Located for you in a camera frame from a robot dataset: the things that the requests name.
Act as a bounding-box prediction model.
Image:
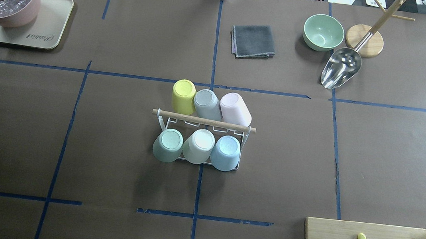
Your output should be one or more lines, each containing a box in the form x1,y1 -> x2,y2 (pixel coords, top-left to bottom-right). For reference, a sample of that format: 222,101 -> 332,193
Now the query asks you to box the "mint green bowl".
303,14 -> 345,52

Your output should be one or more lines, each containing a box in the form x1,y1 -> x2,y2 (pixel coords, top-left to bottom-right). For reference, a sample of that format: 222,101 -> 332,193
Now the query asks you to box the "yellow cup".
171,79 -> 196,115

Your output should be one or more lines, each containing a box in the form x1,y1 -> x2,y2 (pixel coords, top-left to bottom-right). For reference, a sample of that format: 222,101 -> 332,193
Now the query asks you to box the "pink cup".
220,92 -> 252,127

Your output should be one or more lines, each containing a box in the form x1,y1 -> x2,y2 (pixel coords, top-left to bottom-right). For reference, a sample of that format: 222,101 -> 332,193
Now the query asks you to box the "beige Rabbit tray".
0,0 -> 74,50

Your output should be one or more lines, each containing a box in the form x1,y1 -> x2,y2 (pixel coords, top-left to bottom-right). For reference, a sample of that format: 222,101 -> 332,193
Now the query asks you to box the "steel scoop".
320,31 -> 375,89

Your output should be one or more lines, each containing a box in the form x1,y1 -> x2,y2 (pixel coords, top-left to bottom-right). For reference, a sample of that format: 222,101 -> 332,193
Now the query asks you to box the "light blue cup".
210,135 -> 241,172

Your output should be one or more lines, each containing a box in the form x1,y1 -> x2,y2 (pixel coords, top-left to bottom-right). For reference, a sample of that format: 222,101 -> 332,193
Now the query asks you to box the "mint green cup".
152,128 -> 184,163

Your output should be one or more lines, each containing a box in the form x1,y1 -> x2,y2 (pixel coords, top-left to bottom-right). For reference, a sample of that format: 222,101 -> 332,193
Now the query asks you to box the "grey cup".
193,89 -> 222,121

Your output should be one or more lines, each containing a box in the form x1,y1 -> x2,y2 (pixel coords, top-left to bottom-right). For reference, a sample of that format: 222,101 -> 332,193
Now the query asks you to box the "white cup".
182,129 -> 215,165

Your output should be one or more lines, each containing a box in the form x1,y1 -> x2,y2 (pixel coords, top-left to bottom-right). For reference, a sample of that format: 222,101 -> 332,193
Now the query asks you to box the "grey folded cloth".
231,25 -> 276,59

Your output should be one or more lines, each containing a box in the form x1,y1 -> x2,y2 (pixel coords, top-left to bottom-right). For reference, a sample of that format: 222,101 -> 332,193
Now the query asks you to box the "wooden mug tree stand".
345,0 -> 415,58

